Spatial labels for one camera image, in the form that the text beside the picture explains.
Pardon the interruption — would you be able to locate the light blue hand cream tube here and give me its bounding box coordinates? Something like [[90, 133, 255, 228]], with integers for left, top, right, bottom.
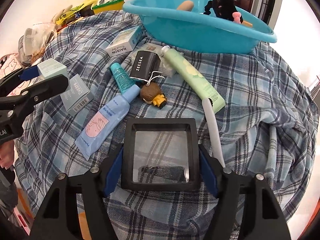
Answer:
[[75, 85, 140, 160]]

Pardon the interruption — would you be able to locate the white Raison box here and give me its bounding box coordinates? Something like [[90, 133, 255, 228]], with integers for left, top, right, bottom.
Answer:
[[106, 25, 143, 57]]

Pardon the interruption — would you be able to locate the clear plastic bag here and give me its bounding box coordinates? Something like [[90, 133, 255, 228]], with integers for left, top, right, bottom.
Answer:
[[18, 22, 57, 67]]

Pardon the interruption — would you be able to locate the black plush hair clip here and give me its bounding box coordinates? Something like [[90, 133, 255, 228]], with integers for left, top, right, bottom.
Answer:
[[203, 0, 243, 24]]

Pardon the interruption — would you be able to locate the brown haired doll keychain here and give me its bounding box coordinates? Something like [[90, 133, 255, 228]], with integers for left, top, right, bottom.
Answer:
[[140, 82, 167, 109]]

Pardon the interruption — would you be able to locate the yellow plastic bag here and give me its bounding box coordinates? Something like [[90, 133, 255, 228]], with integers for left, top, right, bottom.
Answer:
[[52, 0, 99, 25]]

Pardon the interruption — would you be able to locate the beige wooden ring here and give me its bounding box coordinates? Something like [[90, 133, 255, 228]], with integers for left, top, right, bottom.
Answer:
[[176, 0, 195, 12]]

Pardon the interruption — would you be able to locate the black square display frame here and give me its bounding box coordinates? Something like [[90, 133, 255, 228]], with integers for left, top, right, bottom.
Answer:
[[121, 118, 200, 192]]

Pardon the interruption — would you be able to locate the white wipes packet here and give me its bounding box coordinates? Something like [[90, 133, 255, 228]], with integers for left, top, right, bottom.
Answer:
[[139, 43, 176, 77]]

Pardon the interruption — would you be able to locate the pale green box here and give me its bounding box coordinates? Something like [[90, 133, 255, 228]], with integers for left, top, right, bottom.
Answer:
[[37, 59, 68, 80]]

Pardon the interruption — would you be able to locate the grey barcode box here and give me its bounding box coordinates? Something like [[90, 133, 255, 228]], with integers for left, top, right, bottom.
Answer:
[[60, 74, 94, 116]]

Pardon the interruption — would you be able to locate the green cream tube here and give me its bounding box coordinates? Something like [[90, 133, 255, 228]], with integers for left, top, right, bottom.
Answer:
[[161, 46, 226, 113]]

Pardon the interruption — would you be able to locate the teal small tube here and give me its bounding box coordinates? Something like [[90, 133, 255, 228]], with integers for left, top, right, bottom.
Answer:
[[110, 63, 135, 94]]

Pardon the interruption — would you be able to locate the yellow green container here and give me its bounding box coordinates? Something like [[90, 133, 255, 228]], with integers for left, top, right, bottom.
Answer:
[[92, 0, 125, 14]]

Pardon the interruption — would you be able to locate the blue plaid cloth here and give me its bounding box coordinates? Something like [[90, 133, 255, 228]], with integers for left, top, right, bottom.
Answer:
[[15, 11, 319, 239]]

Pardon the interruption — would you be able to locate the person's left hand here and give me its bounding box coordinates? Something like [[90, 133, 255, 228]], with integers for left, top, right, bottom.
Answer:
[[0, 140, 15, 170]]

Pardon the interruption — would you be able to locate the black Zeesea box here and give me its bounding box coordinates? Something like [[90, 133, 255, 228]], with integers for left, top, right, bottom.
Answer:
[[130, 50, 161, 82]]

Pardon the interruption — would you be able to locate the white slim stick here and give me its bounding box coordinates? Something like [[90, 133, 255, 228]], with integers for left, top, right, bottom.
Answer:
[[202, 98, 225, 168]]

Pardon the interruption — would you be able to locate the blue plastic basin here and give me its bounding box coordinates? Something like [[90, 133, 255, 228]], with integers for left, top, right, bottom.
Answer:
[[123, 0, 277, 54]]

